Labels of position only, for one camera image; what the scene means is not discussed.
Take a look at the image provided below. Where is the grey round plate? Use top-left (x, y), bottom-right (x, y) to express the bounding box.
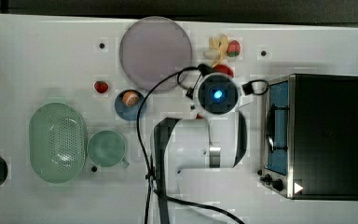
top-left (119, 17), bottom-right (192, 91)

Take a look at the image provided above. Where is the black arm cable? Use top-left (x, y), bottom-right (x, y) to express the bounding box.
top-left (135, 66), bottom-right (246, 224)

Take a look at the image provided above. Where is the red strawberry toy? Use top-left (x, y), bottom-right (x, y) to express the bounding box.
top-left (94, 81), bottom-right (109, 94)

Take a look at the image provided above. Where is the green oval strainer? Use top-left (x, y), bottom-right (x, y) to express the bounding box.
top-left (29, 103), bottom-right (87, 184)

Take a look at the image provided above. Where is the red strawberry by banana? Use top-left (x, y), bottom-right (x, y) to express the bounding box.
top-left (227, 40), bottom-right (241, 57)

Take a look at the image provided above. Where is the green cup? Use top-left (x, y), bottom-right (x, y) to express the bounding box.
top-left (87, 130), bottom-right (130, 168)

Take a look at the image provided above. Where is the orange toy in bowl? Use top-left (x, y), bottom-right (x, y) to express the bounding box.
top-left (122, 91), bottom-right (139, 106)

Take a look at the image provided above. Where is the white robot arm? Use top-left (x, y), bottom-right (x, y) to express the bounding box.
top-left (151, 73), bottom-right (247, 224)

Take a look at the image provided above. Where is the red ketchup bottle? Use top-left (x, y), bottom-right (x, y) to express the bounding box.
top-left (213, 63), bottom-right (234, 77)

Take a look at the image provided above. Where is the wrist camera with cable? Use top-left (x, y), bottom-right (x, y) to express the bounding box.
top-left (241, 79), bottom-right (269, 96)

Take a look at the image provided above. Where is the blue bowl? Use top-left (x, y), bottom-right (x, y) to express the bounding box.
top-left (115, 90), bottom-right (146, 121)

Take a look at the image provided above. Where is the black toaster oven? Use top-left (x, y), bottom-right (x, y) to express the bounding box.
top-left (258, 74), bottom-right (358, 201)

